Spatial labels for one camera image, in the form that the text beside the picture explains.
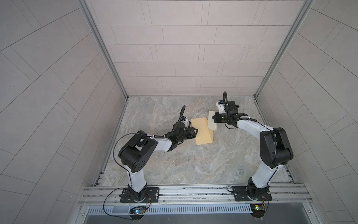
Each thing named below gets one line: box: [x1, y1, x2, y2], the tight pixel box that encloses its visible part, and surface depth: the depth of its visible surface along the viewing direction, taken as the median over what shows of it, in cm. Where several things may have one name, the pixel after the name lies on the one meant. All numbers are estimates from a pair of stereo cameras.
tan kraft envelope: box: [191, 116, 214, 146], surface depth 96 cm
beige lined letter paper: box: [206, 110, 217, 132], surface depth 98 cm
